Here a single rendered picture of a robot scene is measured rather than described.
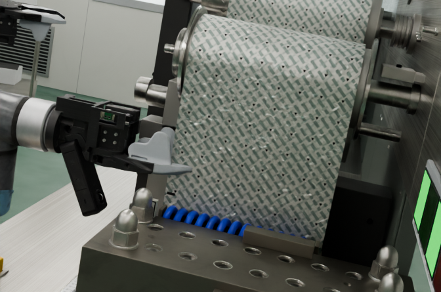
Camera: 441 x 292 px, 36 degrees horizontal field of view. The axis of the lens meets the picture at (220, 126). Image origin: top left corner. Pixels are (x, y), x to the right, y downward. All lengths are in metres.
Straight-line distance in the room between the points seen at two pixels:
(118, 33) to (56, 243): 5.78
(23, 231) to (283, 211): 0.46
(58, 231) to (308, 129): 0.50
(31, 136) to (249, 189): 0.32
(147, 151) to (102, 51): 6.00
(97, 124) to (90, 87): 6.06
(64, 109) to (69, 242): 0.27
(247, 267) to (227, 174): 0.17
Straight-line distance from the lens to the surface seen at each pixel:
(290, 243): 0.91
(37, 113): 1.00
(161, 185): 1.07
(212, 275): 0.81
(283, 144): 0.94
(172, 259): 0.83
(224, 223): 0.95
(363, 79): 0.93
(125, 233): 0.83
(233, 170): 0.96
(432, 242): 0.60
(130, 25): 6.84
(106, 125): 0.96
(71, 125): 1.00
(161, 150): 0.96
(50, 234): 1.20
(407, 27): 1.21
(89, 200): 1.00
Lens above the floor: 1.35
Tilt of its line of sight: 11 degrees down
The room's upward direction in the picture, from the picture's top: 10 degrees clockwise
